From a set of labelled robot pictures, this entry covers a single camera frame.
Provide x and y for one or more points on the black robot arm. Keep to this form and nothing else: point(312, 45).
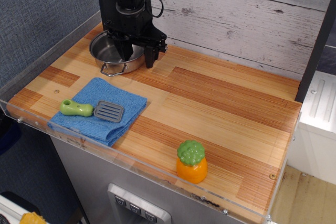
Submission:
point(122, 5)

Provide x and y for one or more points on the dark vertical post right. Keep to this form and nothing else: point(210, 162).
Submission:
point(317, 51)

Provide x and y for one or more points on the grey cabinet with dispenser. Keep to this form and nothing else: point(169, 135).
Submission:
point(114, 188)

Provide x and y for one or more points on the stainless steel pot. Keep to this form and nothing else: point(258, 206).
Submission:
point(108, 59)

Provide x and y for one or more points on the orange pineapple salt shaker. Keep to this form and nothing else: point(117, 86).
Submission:
point(191, 163)

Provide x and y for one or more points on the yellow black object bottom left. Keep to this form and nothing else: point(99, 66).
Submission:
point(13, 207)

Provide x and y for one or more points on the blue folded cloth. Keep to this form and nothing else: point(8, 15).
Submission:
point(99, 130)

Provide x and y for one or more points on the green handled grey spatula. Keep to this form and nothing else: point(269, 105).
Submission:
point(103, 110)

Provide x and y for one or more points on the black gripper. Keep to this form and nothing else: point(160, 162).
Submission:
point(136, 27)

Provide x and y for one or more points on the white box with metal plate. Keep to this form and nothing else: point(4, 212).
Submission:
point(312, 150)

